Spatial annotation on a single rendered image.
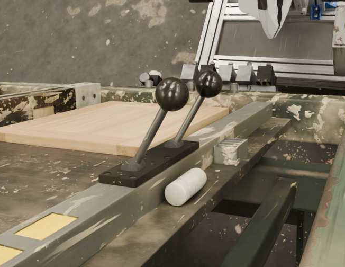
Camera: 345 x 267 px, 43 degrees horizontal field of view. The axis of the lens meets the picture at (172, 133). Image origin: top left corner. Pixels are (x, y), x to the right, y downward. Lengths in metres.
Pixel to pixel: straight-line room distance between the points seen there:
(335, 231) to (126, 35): 2.34
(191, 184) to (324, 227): 0.22
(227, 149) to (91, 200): 0.31
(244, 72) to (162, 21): 1.27
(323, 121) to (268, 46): 0.95
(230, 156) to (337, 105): 0.49
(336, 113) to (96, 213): 0.82
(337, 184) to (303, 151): 1.56
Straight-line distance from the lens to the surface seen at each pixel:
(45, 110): 1.17
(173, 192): 0.53
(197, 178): 0.56
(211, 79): 0.58
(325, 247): 0.35
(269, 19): 0.63
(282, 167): 0.84
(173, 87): 0.47
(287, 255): 1.97
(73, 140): 0.83
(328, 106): 1.14
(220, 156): 0.71
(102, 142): 0.79
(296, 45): 2.03
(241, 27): 2.13
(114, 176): 0.49
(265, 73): 1.35
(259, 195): 0.86
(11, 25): 3.23
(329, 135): 1.15
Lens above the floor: 1.95
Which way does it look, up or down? 61 degrees down
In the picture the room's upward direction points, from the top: 48 degrees counter-clockwise
